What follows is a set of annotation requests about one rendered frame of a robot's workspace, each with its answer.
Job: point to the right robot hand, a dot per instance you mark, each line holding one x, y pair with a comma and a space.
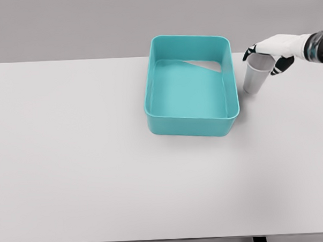
276, 45

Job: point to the grey paper cup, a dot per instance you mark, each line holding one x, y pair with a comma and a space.
254, 75

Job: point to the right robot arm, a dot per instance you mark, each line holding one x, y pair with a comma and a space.
312, 47

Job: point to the teal plastic basket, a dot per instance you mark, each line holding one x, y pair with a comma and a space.
190, 93

